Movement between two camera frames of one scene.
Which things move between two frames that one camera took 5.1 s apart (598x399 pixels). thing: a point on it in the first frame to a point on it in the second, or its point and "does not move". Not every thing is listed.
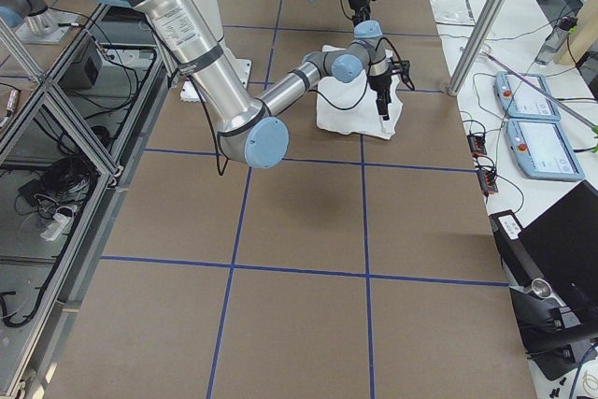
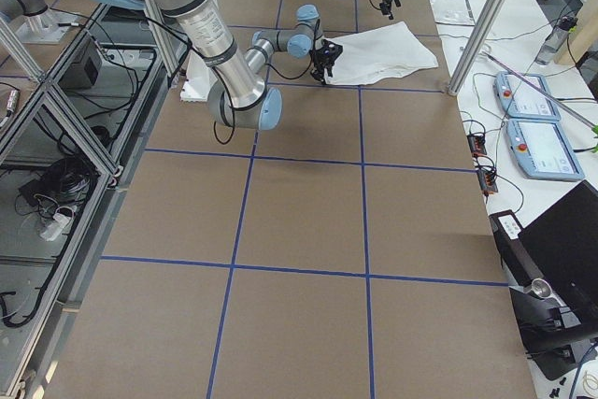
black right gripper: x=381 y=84 to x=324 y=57
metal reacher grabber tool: x=548 y=94 does not move
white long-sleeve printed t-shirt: x=352 y=107 to x=377 y=52
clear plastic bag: x=451 y=7 does not move
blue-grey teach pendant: x=522 y=99 does not move
